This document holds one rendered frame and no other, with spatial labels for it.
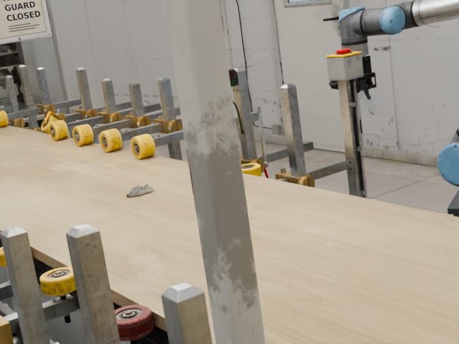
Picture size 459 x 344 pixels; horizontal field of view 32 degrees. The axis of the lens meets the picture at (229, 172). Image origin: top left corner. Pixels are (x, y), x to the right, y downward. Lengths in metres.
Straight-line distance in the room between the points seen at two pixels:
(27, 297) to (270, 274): 0.46
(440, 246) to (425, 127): 4.16
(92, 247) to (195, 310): 0.25
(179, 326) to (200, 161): 0.21
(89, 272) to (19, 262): 0.30
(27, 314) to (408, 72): 4.63
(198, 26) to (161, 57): 7.58
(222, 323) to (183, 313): 0.17
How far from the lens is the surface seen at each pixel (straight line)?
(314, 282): 1.47
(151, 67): 8.73
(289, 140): 2.43
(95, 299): 1.08
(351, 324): 1.29
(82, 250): 1.06
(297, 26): 6.58
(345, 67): 2.16
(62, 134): 3.41
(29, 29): 4.96
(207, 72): 0.92
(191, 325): 0.86
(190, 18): 0.91
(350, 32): 2.76
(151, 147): 2.73
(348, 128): 2.21
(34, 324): 1.40
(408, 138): 5.87
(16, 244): 1.35
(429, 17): 2.78
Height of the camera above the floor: 1.45
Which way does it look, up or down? 13 degrees down
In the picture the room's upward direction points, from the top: 8 degrees counter-clockwise
